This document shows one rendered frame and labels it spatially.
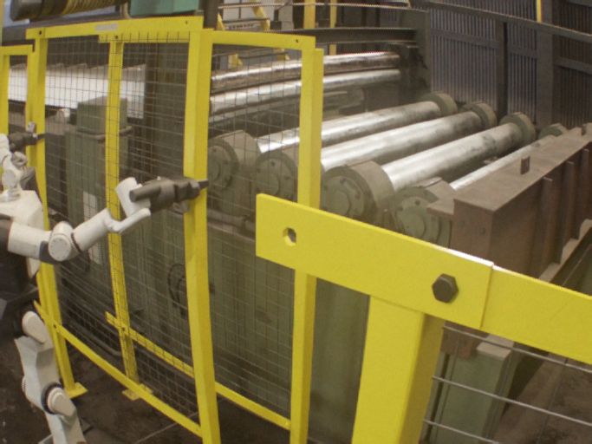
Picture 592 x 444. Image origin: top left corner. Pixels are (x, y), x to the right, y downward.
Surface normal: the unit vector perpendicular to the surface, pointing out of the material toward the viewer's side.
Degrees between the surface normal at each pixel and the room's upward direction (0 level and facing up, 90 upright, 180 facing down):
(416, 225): 90
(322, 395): 90
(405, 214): 90
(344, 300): 90
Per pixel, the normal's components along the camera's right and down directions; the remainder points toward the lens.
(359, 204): -0.39, 0.29
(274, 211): -0.62, 0.26
